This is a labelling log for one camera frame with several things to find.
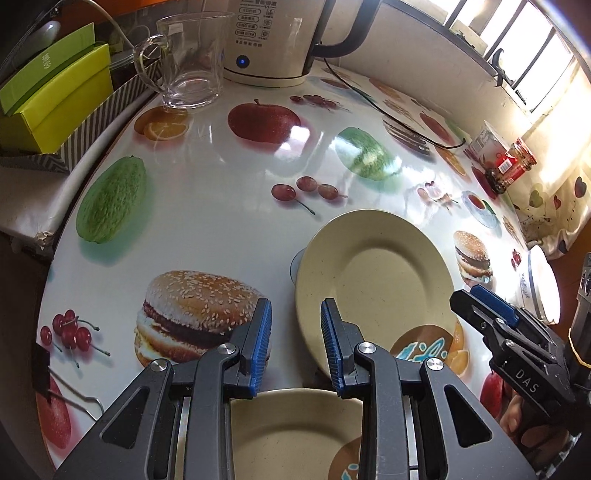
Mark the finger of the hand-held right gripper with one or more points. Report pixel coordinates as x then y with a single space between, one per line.
496 304
475 314

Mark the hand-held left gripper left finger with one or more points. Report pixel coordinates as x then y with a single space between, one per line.
262 350

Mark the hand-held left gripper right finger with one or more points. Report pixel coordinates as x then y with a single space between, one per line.
330 350

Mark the white bowl with blue stripe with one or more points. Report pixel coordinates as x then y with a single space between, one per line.
545 288

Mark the cream speckled plate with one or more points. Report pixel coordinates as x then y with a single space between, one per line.
383 277
286 434

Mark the person's right hand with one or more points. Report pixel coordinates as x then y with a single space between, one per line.
510 414

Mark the heart print curtain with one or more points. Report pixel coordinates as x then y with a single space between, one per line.
563 207

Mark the glass jar with red lid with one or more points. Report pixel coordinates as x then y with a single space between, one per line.
508 168

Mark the white plastic cup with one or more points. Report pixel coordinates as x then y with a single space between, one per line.
485 143

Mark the fruit printed tablecloth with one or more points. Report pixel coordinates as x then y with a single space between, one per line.
207 184

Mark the clear glass mug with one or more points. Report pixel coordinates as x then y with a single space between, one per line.
194 87

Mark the grey striped box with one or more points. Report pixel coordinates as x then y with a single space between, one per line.
92 134

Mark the white padded board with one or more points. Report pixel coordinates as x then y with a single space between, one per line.
27 203

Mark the barred window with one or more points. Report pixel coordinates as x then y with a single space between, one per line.
508 27

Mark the cream electric kettle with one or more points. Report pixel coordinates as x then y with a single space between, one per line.
272 37

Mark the lime green box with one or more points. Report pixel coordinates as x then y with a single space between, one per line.
64 106

